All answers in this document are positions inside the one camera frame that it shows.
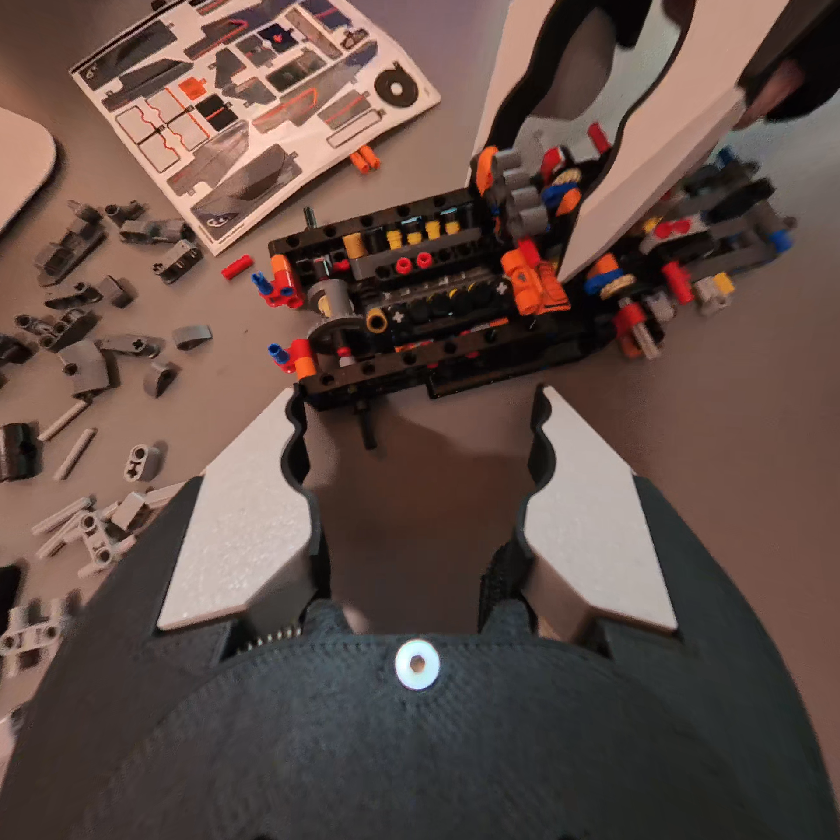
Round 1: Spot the lego sticker sheet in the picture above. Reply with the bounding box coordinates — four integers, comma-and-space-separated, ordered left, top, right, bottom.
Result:
69, 0, 442, 257

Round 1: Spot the pile of grey lego pieces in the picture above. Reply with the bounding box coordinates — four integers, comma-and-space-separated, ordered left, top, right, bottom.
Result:
0, 199, 214, 677

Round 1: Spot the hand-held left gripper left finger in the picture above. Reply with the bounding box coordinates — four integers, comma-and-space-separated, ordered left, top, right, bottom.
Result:
157, 387, 330, 632

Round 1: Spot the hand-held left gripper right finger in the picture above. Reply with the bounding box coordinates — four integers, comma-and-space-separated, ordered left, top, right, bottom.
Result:
478, 384, 678, 636

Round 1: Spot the person's right hand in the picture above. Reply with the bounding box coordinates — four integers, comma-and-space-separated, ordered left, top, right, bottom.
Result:
734, 62, 808, 130

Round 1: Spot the lego technic car chassis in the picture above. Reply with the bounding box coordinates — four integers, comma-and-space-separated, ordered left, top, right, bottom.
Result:
251, 121, 798, 454

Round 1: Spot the black lego connector block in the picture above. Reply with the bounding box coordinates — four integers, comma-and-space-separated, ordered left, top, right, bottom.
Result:
0, 422, 40, 483

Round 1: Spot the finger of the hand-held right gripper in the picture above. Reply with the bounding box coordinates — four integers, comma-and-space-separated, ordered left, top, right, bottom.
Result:
466, 0, 573, 189
556, 0, 793, 284

